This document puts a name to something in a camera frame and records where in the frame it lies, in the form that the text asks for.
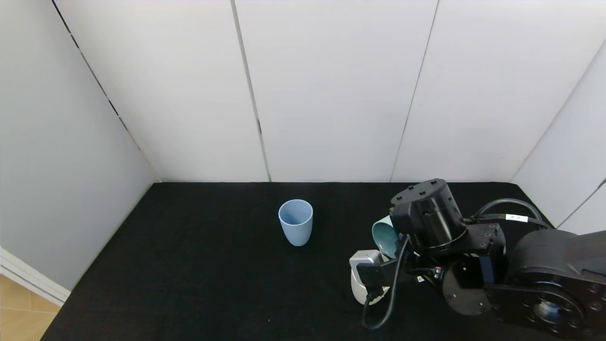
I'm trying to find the white baseboard trim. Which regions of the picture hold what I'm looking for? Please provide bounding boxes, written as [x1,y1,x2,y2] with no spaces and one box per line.
[0,245,71,306]

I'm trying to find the white wrist camera black mount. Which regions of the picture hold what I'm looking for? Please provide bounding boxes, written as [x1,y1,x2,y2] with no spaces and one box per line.
[349,250,405,288]

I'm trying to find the black tablecloth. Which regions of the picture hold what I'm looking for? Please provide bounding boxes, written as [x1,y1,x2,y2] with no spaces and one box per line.
[40,182,606,341]

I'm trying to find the beige plastic cup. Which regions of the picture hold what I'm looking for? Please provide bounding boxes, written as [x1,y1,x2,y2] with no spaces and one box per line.
[350,258,393,306]

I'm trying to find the black camera cable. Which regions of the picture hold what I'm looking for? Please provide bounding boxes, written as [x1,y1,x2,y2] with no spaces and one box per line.
[362,236,410,331]

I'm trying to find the teal plastic cup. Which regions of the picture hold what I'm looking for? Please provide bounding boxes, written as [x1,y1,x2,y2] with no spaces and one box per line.
[372,215,403,259]

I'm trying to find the light blue plastic cup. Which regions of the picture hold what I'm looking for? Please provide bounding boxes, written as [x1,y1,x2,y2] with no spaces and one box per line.
[278,199,314,247]

